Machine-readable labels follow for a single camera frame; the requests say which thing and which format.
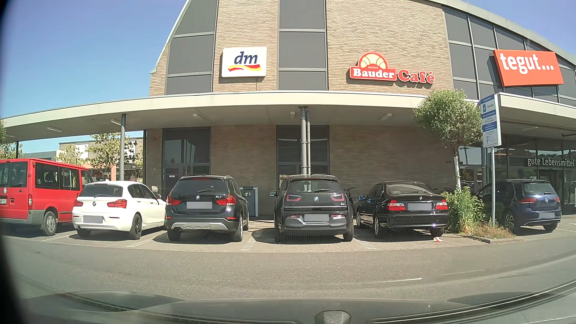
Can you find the dark street cabinet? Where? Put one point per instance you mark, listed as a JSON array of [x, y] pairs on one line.
[[250, 201]]

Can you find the black compact car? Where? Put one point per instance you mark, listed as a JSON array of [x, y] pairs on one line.
[[312, 211]]

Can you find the brick paved parking area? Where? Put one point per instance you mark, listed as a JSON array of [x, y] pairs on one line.
[[315, 243]]

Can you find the brick shopping building with canopy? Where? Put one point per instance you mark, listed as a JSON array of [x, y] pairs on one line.
[[382, 148]]

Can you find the dark grey SUV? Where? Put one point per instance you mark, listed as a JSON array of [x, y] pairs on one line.
[[202, 211]]

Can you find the grey asphalt road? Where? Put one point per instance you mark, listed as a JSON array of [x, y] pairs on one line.
[[279, 270]]

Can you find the black saloon car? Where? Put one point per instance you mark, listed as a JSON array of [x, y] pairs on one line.
[[405, 211]]

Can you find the car's own bonnet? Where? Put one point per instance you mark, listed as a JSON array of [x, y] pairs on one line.
[[252, 311]]

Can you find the small round tree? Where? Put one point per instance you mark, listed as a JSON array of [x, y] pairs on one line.
[[447, 117]]

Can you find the green bush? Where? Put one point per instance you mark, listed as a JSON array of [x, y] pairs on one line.
[[463, 210]]

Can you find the white hatchback car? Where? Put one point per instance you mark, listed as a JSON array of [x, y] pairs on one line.
[[112, 211]]

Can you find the row of trees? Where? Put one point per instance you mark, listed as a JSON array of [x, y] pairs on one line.
[[105, 150]]

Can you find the low building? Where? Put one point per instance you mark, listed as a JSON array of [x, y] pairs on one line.
[[76, 148]]

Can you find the kerbed planting island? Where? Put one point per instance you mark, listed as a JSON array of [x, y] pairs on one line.
[[490, 234]]

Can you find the dark blue hatchback car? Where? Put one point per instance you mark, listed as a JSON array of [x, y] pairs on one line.
[[526, 204]]

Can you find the red van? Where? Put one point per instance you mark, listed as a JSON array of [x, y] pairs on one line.
[[27, 193]]

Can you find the parking sign on post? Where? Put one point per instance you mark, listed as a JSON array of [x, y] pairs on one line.
[[490, 121]]

